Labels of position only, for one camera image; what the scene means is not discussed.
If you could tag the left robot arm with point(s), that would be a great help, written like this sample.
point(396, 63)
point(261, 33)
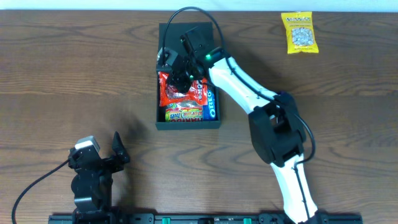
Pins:
point(92, 185)

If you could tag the yellow candy bag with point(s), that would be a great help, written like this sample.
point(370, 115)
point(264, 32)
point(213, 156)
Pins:
point(300, 33)

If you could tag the red Hacks candy bag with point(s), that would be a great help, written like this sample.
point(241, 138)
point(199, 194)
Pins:
point(168, 94)

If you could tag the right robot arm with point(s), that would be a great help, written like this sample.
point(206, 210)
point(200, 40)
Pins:
point(277, 130)

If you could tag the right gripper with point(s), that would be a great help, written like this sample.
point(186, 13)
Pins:
point(181, 78)

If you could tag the dark green gift box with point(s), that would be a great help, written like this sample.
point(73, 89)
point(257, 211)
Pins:
point(174, 32)

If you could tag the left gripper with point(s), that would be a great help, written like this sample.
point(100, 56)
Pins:
point(101, 161)

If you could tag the black mounting rail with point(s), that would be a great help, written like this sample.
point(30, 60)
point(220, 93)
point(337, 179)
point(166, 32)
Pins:
point(264, 218)

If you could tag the blue Oreo pack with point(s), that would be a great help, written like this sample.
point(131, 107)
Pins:
point(209, 110)

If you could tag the green Haribo worms bag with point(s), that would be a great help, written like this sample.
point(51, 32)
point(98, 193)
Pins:
point(185, 111)

